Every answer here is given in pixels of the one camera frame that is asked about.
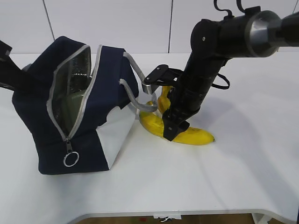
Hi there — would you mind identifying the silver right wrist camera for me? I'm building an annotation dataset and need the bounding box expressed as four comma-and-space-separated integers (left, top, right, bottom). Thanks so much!
142, 64, 183, 94

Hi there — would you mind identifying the silver zipper pull ring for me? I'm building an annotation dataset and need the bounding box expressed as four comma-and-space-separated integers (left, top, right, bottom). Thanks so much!
63, 138, 80, 168

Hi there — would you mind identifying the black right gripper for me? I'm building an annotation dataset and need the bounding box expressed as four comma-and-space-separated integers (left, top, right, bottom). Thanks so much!
162, 74, 214, 141

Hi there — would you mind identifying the green lid glass container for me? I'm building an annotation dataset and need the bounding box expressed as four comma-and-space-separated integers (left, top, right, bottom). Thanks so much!
54, 72, 93, 131

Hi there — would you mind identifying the white paper under table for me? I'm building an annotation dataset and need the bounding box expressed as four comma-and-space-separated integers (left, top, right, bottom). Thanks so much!
153, 214, 182, 223

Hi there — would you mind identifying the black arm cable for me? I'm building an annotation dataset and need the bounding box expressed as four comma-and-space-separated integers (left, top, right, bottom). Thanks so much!
211, 72, 231, 90

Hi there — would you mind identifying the yellow pear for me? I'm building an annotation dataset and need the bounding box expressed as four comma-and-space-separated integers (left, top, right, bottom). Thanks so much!
157, 86, 173, 114

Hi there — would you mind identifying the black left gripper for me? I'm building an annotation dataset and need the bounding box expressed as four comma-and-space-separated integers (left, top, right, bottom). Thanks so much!
0, 41, 42, 92

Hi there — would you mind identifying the navy blue lunch bag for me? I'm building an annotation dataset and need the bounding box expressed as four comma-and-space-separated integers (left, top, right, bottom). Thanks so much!
12, 36, 157, 175

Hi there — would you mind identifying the yellow banana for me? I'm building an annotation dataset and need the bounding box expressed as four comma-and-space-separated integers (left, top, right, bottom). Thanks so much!
139, 111, 214, 146

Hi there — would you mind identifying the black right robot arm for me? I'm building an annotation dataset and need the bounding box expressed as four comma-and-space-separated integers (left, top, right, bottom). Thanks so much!
163, 6, 299, 141

